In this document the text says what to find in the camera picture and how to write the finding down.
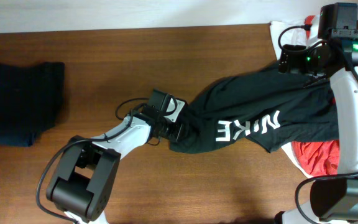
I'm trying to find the folded dark navy garment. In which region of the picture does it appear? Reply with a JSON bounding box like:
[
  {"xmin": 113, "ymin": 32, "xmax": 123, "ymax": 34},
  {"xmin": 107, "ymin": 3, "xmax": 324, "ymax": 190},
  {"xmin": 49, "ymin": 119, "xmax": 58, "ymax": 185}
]
[{"xmin": 0, "ymin": 62, "xmax": 65, "ymax": 147}]

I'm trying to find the white t-shirt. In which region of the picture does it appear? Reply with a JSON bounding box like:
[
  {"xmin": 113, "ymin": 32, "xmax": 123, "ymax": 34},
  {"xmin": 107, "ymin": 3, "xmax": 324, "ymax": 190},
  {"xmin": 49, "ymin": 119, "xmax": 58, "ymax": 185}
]
[{"xmin": 270, "ymin": 18, "xmax": 320, "ymax": 178}]

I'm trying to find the red t-shirt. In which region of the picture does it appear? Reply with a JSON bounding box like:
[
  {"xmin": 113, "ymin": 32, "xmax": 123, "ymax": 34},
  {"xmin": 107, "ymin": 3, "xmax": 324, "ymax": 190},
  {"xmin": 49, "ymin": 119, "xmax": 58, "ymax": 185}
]
[{"xmin": 291, "ymin": 16, "xmax": 340, "ymax": 178}]

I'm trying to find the black Nike t-shirt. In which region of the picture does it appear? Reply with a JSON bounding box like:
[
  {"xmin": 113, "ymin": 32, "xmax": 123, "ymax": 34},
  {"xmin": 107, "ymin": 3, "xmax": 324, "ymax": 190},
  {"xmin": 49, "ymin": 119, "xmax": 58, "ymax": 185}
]
[{"xmin": 170, "ymin": 63, "xmax": 339, "ymax": 154}]

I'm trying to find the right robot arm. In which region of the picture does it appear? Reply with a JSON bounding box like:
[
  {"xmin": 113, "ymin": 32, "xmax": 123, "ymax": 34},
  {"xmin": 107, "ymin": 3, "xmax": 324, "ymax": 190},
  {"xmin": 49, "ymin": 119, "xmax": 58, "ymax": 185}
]
[{"xmin": 275, "ymin": 2, "xmax": 358, "ymax": 224}]

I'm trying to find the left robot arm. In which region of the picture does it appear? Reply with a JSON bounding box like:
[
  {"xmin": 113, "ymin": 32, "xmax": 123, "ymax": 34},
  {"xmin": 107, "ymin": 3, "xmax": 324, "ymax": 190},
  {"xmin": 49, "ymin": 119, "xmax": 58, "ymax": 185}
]
[{"xmin": 36, "ymin": 90, "xmax": 187, "ymax": 223}]

